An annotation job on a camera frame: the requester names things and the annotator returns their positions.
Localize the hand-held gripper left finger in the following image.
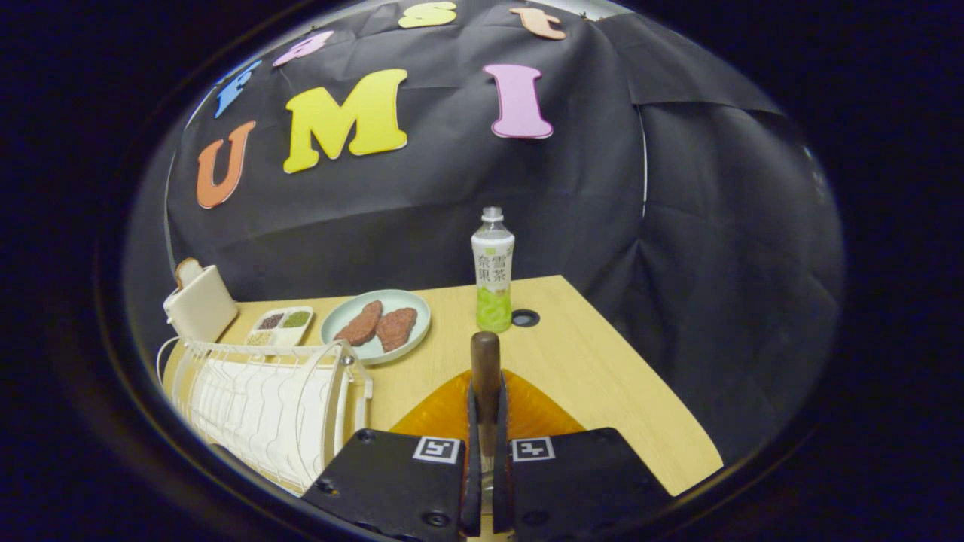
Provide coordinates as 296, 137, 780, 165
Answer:
301, 369, 483, 542

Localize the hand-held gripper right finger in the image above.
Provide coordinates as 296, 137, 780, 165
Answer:
493, 370, 673, 542

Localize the metal spoon with brown handle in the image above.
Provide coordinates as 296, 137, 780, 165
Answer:
471, 331, 502, 498

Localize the white wire dish rack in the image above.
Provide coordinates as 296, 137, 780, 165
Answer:
167, 339, 374, 494

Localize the pale green plate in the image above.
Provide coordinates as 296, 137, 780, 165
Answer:
320, 289, 432, 367

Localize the brown meat slice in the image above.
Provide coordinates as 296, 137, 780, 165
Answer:
334, 300, 383, 346
375, 307, 418, 352

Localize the green tea bottle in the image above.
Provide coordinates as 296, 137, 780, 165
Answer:
471, 206, 516, 333

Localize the white divided grain tray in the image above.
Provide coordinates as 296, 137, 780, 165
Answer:
246, 306, 315, 347

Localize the black backdrop cloth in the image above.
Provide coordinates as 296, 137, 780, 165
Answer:
124, 0, 844, 483

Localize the white toaster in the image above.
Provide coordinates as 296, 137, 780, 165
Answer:
163, 265, 239, 343

